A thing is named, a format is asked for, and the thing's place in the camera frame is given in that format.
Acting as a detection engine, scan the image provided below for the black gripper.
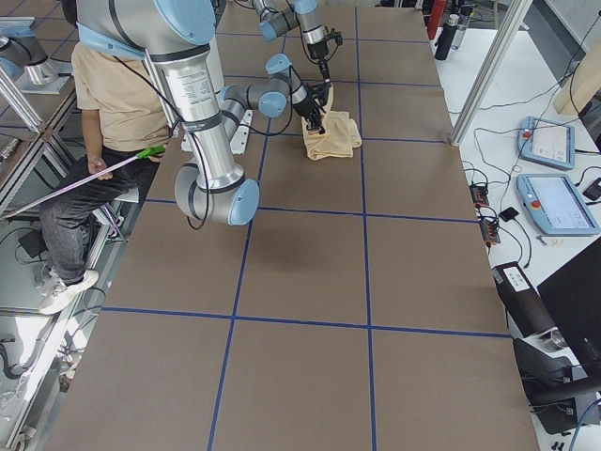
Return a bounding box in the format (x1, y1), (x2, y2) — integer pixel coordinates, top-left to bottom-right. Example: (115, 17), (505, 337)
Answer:
(304, 28), (342, 87)
(293, 84), (330, 136)

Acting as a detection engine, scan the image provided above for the beige long-sleeve printed shirt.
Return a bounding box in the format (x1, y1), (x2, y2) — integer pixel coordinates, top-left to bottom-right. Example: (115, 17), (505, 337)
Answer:
(301, 86), (362, 161)

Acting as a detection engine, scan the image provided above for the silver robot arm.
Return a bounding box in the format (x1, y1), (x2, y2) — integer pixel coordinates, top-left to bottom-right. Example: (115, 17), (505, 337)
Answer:
(249, 0), (344, 86)
(77, 1), (331, 226)

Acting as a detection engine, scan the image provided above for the black water bottle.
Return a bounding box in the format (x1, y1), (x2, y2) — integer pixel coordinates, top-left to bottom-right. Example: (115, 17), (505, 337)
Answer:
(434, 14), (459, 61)

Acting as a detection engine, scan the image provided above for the red bottle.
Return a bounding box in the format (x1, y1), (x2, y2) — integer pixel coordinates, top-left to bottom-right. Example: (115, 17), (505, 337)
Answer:
(426, 0), (447, 40)

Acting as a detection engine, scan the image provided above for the clear water bottle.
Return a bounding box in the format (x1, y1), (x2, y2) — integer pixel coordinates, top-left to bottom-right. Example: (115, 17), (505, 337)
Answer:
(451, 5), (473, 50)

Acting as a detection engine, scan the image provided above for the green tipped pink stick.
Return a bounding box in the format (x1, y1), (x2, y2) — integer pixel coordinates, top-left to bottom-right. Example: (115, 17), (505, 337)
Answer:
(1, 146), (165, 221)

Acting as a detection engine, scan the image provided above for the orange black usb hub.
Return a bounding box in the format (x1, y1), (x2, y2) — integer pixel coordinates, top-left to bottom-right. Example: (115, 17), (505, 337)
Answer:
(470, 183), (490, 208)

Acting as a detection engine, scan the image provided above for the seated person in beige shirt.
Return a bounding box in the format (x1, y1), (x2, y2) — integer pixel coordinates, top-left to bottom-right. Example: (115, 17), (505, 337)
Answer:
(39, 43), (169, 315)

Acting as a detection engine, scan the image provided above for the blue teach pendant far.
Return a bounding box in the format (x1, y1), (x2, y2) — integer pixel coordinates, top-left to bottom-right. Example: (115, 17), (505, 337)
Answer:
(517, 116), (576, 170)

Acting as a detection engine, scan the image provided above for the blue teach pendant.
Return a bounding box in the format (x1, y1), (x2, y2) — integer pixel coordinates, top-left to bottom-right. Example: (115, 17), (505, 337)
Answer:
(517, 116), (576, 170)
(516, 174), (600, 237)

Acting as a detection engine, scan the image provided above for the blue teach pendant near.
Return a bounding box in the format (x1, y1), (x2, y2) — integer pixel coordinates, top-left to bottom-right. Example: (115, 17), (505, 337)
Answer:
(516, 174), (600, 237)

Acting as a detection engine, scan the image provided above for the black box device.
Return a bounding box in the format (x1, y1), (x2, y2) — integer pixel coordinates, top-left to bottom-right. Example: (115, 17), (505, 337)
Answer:
(492, 262), (556, 336)

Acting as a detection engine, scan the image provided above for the black computer monitor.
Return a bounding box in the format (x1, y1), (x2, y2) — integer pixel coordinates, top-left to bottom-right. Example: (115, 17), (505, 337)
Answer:
(538, 240), (600, 374)

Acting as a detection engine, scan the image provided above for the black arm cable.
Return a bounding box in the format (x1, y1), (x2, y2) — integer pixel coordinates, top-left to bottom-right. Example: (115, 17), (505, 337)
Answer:
(243, 65), (311, 138)

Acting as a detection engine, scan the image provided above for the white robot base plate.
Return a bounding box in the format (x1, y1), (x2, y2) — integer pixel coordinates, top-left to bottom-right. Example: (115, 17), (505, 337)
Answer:
(180, 108), (254, 156)

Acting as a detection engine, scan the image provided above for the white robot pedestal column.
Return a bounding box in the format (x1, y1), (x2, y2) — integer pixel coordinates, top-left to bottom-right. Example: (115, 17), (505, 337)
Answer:
(206, 37), (225, 97)

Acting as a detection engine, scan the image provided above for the aluminium frame post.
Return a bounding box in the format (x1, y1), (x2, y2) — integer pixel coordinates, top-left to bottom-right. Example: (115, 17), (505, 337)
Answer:
(448, 0), (533, 147)

